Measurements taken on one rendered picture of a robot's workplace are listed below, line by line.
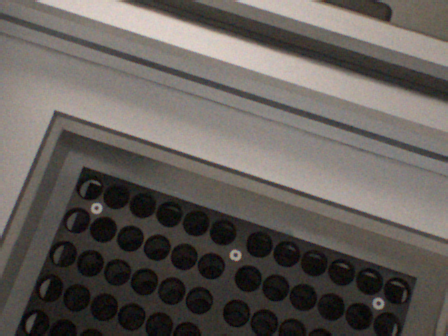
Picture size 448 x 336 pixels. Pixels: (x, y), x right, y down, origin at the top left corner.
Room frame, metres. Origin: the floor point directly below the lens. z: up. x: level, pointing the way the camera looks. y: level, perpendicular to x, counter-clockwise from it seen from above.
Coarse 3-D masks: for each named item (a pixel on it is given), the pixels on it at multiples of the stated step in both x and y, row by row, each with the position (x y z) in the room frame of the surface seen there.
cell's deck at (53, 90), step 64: (0, 64) 0.17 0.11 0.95; (64, 64) 0.17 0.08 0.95; (0, 128) 0.14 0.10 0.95; (64, 128) 0.15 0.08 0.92; (128, 128) 0.14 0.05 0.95; (192, 128) 0.14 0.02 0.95; (256, 128) 0.15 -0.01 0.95; (0, 192) 0.11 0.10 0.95; (256, 192) 0.12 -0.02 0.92; (320, 192) 0.12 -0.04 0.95; (384, 192) 0.12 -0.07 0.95; (0, 256) 0.08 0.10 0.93
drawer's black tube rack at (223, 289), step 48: (96, 192) 0.13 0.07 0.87; (96, 240) 0.10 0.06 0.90; (144, 240) 0.10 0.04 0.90; (240, 240) 0.10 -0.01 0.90; (48, 288) 0.08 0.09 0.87; (96, 288) 0.07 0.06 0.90; (144, 288) 0.08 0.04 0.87; (192, 288) 0.08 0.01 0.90; (240, 288) 0.08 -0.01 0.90; (288, 288) 0.08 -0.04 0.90
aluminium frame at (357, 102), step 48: (0, 0) 0.18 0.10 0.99; (48, 0) 0.18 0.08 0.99; (96, 0) 0.18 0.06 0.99; (144, 0) 0.18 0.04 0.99; (96, 48) 0.17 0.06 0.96; (144, 48) 0.17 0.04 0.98; (192, 48) 0.16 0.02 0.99; (240, 48) 0.17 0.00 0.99; (288, 48) 0.17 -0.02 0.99; (240, 96) 0.15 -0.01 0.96; (288, 96) 0.15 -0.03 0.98; (336, 96) 0.15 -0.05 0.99; (384, 96) 0.15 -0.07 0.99; (432, 96) 0.15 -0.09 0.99; (384, 144) 0.14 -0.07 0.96; (432, 144) 0.13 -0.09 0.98
